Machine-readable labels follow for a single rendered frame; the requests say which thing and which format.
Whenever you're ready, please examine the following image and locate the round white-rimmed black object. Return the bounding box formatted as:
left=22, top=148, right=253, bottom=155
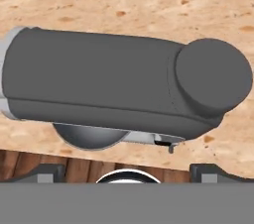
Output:
left=95, top=168, right=162, bottom=184

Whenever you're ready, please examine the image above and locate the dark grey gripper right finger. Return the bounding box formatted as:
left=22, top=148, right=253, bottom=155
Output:
left=189, top=163, right=254, bottom=184

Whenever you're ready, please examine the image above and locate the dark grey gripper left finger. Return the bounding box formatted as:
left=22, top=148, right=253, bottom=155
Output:
left=4, top=163, right=66, bottom=184

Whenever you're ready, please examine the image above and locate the dark grey stand mixer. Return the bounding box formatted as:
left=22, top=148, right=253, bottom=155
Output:
left=0, top=25, right=254, bottom=155

